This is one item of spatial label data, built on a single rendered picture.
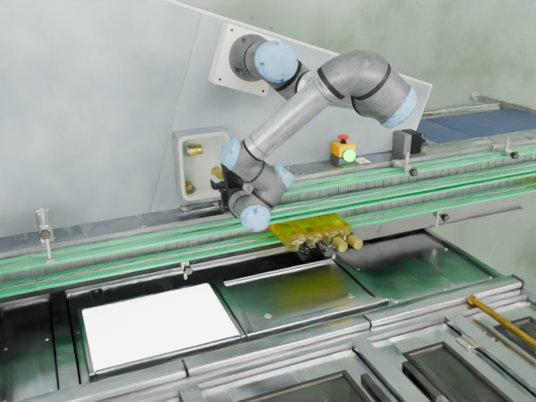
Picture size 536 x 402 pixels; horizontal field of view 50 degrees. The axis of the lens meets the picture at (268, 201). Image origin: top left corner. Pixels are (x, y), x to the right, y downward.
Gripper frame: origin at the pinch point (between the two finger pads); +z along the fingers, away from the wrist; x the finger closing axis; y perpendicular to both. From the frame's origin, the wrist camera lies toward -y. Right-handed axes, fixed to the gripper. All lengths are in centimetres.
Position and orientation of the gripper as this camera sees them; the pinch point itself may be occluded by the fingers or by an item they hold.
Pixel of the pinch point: (218, 175)
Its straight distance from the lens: 187.8
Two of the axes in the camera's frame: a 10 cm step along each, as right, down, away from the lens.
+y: 0.5, 9.2, 3.8
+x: 9.3, -1.9, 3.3
